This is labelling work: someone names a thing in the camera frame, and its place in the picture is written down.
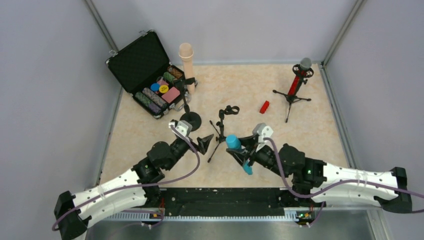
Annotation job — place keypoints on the red toy brick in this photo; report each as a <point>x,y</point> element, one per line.
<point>264,107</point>

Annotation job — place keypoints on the beige microphone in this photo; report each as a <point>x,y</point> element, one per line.
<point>186,54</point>

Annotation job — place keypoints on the light blue microphone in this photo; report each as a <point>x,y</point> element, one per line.
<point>236,147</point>

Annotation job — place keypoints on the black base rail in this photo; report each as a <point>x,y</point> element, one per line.
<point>226,204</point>

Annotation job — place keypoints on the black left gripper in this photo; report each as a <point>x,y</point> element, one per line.
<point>195,145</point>

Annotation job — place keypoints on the black round-base mic stand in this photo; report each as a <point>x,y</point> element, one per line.
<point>189,116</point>

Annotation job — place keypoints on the red glitter microphone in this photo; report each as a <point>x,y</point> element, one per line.
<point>303,71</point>

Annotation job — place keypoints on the black tall tripod mic stand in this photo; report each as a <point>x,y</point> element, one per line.
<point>220,127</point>

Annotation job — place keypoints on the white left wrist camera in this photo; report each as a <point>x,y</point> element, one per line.
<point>180,127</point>

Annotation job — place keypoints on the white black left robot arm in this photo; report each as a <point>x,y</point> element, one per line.
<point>136,187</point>

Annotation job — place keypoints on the black poker chip case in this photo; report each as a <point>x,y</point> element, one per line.
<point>145,71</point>

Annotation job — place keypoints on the black shock-mount tripod stand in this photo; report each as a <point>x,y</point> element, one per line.
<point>291,100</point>

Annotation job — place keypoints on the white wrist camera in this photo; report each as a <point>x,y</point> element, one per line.
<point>262,130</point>
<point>180,127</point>

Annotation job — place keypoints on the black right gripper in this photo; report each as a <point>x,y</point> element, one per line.
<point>247,153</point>

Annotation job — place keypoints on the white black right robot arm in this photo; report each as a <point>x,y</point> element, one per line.
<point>321,182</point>

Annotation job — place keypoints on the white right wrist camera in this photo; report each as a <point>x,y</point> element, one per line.
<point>262,130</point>

